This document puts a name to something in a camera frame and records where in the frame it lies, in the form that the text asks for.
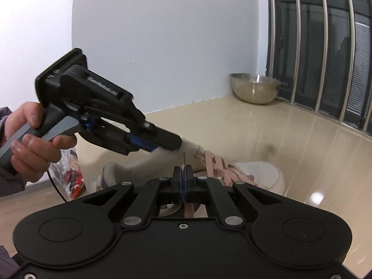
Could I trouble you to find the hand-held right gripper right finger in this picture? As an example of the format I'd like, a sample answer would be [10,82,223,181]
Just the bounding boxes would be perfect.
[183,164,289,229]

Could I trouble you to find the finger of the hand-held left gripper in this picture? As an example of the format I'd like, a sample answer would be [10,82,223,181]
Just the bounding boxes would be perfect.
[129,121,183,152]
[76,119,155,156]

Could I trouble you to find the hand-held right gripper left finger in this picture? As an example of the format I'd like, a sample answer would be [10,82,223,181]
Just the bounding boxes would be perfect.
[82,166,183,229]

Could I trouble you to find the pink shoelace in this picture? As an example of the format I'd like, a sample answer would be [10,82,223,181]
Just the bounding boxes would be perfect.
[181,149,258,219]

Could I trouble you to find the white and navy sneaker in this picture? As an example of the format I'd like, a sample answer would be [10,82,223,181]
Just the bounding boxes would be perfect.
[95,139,285,219]

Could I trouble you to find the person's left hand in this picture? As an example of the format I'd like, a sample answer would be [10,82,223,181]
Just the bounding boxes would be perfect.
[7,101,78,183]

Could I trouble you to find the clear plastic bag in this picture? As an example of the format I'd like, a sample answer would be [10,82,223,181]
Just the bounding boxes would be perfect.
[48,148,87,202]

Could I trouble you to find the stainless steel bowl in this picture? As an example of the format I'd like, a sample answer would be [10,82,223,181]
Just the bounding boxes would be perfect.
[229,72,283,105]

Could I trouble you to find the purple jacket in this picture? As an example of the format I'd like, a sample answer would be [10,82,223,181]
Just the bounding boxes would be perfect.
[0,245,21,279]

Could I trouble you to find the steel window railing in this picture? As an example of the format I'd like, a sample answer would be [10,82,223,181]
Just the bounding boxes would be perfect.
[265,0,372,136]

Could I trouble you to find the dark window with blinds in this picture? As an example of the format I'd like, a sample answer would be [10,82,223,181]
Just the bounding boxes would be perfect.
[267,0,372,134]

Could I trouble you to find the black cable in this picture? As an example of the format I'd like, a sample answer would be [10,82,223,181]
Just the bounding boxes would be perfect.
[48,167,71,203]

